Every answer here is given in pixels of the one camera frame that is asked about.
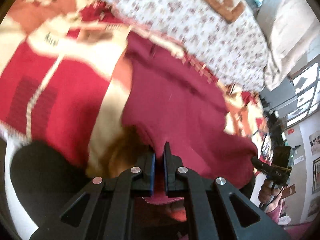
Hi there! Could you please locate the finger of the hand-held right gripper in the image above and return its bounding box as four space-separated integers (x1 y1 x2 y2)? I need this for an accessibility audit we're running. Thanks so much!
251 157 273 175

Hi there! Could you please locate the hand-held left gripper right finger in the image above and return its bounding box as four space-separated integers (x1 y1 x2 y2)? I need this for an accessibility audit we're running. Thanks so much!
162 142 292 240

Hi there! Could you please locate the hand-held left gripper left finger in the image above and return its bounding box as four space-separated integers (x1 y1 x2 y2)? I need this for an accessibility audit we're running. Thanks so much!
29 152 156 240

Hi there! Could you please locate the maroon knit garment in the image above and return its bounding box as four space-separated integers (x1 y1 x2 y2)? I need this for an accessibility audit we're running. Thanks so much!
121 34 258 205

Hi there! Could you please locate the person's right forearm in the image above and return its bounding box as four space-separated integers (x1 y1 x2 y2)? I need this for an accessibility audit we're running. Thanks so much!
266 200 284 220

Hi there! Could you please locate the person's right hand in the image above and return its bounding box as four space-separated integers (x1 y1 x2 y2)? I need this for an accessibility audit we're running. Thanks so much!
259 180 278 207

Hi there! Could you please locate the window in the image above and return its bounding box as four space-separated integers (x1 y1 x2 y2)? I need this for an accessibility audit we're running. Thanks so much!
286 62 320 128

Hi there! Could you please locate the black cloth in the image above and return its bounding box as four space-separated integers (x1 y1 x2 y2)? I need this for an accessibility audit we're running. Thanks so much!
10 140 105 230

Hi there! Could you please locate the orange cream red printed blanket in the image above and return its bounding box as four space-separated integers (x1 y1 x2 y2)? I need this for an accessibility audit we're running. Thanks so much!
0 0 273 178

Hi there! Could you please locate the beige cloth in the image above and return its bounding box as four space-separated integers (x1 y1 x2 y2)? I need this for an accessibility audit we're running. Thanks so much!
256 0 317 92

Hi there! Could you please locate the white floral bedsheet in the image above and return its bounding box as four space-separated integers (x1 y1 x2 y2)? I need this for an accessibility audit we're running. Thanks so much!
85 0 272 92

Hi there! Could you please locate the brown patterned cloth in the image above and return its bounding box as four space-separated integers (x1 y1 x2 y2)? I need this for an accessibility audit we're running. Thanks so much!
180 0 247 24

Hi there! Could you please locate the wall poster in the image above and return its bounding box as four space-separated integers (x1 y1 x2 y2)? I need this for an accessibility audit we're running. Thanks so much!
309 134 320 155

